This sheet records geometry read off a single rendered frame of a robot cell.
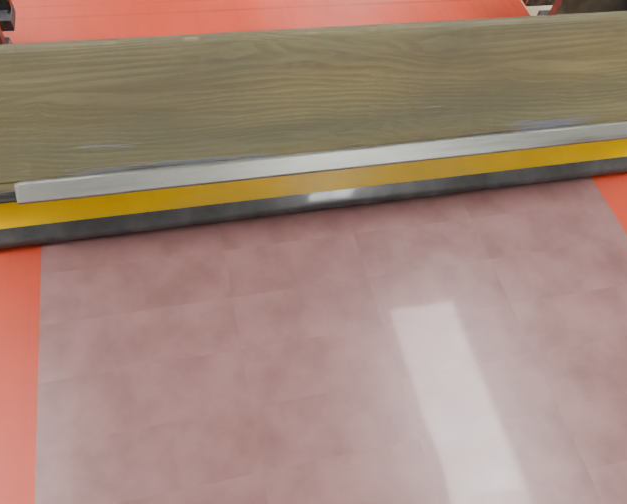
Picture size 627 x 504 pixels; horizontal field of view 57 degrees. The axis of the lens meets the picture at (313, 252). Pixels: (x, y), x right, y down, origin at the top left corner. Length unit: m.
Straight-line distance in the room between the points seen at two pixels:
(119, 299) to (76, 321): 0.02
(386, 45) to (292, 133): 0.07
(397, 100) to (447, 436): 0.18
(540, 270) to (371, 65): 0.15
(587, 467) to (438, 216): 0.15
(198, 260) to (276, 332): 0.06
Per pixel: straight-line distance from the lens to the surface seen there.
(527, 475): 0.30
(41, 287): 0.33
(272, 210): 0.33
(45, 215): 0.33
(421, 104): 0.34
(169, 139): 0.31
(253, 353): 0.29
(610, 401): 0.34
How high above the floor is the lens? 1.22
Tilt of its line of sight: 56 degrees down
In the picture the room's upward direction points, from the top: 11 degrees clockwise
